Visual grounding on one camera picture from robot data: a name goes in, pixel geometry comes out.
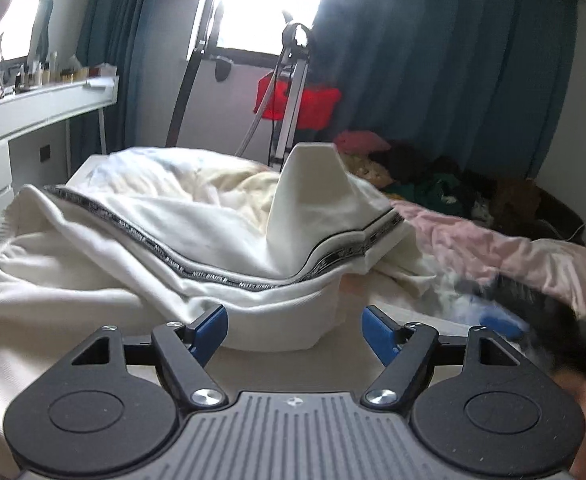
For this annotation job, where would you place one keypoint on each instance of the grey hanging cloth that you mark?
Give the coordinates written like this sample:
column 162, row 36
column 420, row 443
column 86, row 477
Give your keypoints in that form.
column 45, row 25

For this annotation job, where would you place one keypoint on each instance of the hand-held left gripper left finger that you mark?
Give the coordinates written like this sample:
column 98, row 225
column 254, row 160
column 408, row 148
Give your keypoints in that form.
column 212, row 332

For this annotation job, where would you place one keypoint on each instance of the dark blue curtain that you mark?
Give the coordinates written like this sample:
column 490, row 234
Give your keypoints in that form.
column 448, row 60
column 123, row 35

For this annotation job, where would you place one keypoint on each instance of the brown bag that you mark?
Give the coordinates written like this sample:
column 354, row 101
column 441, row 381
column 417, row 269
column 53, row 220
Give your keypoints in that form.
column 518, row 202

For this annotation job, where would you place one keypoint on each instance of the dark-framed window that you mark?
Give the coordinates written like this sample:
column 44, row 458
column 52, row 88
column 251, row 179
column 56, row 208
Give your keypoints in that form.
column 258, row 10

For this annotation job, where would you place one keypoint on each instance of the small white box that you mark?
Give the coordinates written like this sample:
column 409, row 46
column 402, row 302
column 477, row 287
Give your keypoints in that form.
column 104, row 70

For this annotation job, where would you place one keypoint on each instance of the black socket under desk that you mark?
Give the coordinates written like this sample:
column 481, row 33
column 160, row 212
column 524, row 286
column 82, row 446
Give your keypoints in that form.
column 45, row 153

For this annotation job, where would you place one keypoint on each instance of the pastel patchwork bed blanket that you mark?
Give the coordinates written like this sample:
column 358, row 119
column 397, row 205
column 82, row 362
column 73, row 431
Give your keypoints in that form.
column 473, row 240

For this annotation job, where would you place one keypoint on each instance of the wavy tabletop mirror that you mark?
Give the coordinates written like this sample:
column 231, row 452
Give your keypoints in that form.
column 18, row 15

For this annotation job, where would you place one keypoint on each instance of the garment steamer on stand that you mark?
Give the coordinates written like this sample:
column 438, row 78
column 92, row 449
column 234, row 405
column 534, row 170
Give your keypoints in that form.
column 293, row 110

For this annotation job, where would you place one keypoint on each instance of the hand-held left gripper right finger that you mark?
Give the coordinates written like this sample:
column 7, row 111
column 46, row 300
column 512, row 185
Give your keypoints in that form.
column 377, row 332

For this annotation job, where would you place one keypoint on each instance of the row of cosmetic bottles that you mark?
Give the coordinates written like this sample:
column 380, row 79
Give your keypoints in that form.
column 33, row 75

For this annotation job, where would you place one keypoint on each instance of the pink cloth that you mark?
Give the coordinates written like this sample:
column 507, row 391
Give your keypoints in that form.
column 360, row 140

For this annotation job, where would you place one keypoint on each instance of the white pants with striped trim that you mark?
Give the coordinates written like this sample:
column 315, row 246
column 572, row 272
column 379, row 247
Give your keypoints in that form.
column 148, row 240

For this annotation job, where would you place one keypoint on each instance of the black ironing mitt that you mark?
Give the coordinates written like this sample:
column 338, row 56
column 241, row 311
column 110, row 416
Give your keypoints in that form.
column 222, row 69

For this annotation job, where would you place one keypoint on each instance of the black cushion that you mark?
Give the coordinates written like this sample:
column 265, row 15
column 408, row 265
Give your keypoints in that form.
column 563, row 215

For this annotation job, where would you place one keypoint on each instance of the red garment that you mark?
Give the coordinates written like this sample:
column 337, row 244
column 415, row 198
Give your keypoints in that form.
column 318, row 107

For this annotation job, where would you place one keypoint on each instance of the white bed frame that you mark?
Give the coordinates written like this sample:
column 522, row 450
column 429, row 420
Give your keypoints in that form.
column 88, row 167

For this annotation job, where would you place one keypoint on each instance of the folded upright board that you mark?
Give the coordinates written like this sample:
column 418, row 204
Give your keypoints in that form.
column 183, row 95

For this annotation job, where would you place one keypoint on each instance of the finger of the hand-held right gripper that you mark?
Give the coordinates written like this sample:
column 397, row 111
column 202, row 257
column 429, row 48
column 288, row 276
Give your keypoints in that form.
column 503, row 324

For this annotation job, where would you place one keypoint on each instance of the pile of dark clothes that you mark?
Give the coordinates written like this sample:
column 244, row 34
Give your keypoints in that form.
column 423, row 175

